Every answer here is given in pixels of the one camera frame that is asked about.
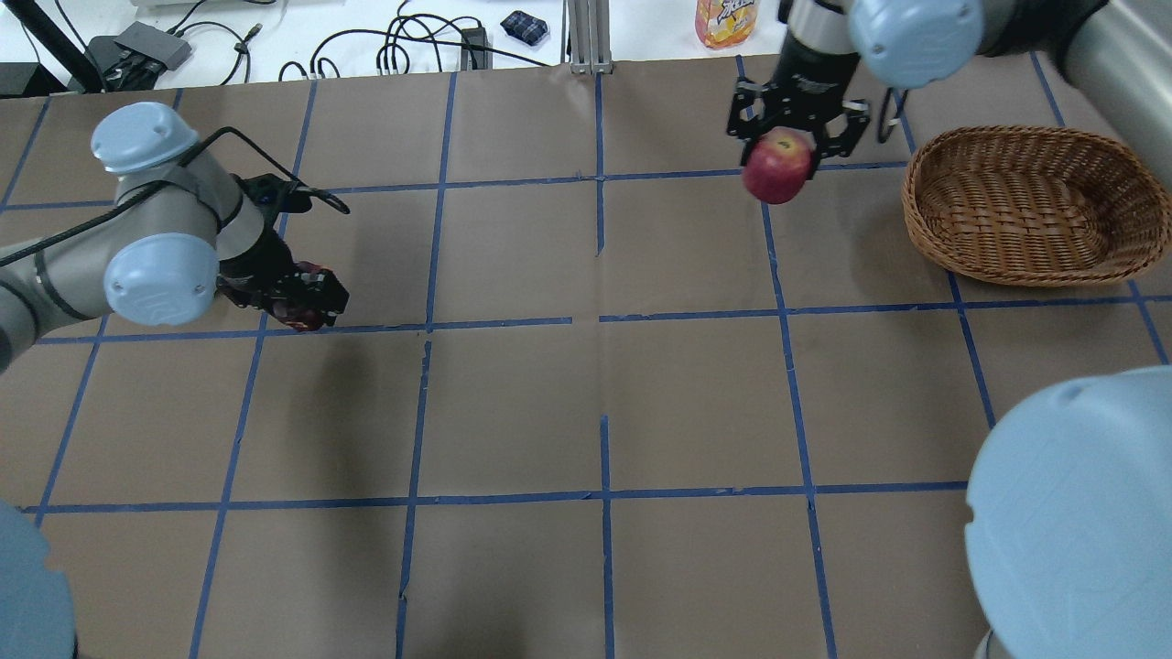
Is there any red yellow apple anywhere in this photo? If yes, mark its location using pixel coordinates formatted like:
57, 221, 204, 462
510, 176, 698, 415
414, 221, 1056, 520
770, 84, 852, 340
741, 125, 815, 205

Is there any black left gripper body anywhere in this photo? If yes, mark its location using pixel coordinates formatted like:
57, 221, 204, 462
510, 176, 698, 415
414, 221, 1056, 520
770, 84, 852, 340
218, 233, 349, 324

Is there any aluminium frame post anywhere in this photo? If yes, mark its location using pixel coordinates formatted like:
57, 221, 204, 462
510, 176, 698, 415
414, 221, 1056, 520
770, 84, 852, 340
564, 0, 613, 75

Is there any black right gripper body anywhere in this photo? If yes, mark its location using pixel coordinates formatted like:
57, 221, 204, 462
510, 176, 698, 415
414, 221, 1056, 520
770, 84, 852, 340
727, 46, 872, 174

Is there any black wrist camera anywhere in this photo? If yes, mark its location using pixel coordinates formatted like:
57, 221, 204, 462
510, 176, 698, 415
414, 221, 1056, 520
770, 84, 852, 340
237, 174, 311, 226

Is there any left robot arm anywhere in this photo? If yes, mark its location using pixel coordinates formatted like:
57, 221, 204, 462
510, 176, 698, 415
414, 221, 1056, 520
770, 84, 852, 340
1, 102, 349, 371

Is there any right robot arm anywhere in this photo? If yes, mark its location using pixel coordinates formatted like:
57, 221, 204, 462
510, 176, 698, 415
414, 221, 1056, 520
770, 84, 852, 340
727, 1, 1171, 183

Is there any orange juice bottle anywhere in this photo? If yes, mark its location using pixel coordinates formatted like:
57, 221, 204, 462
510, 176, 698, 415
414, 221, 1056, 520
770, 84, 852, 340
694, 0, 759, 50

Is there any wicker basket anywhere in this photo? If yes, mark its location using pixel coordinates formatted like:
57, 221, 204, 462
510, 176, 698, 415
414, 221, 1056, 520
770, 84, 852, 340
902, 125, 1171, 288

